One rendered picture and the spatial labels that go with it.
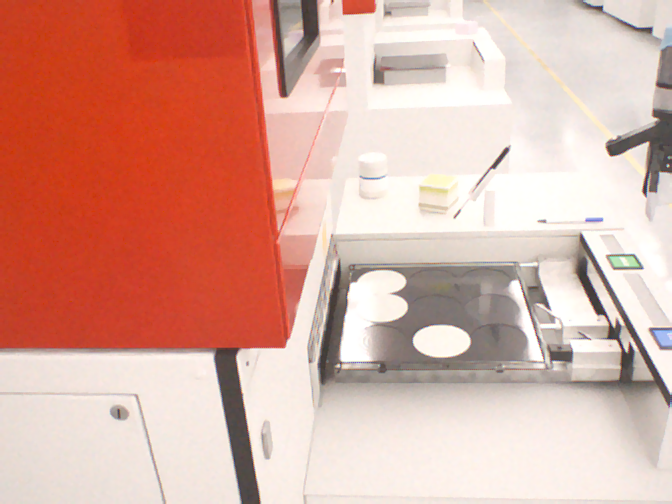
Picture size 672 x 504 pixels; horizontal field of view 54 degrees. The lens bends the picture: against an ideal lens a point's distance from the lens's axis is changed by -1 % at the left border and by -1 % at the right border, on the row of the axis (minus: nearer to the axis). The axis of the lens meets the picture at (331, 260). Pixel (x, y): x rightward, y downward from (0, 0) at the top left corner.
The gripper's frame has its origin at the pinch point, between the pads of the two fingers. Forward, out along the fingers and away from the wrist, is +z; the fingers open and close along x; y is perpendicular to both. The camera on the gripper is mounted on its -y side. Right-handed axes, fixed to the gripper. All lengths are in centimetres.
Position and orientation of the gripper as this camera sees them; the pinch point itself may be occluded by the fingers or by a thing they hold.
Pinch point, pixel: (644, 209)
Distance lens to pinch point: 146.8
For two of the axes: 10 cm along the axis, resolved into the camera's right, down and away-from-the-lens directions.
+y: 9.4, 1.1, -3.3
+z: 0.3, 9.1, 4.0
